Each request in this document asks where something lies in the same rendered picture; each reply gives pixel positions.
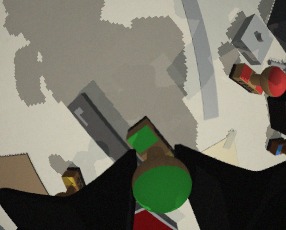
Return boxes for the brown flat board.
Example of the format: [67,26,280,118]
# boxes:
[0,154,50,196]

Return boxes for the red ink pad in grey tray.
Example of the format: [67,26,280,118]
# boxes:
[133,202,178,230]

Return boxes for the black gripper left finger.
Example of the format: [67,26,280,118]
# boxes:
[0,149,138,230]

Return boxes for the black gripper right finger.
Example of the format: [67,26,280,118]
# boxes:
[174,145,286,230]

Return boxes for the wooden fail stamp with red knob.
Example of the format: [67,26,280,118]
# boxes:
[229,63,286,98]

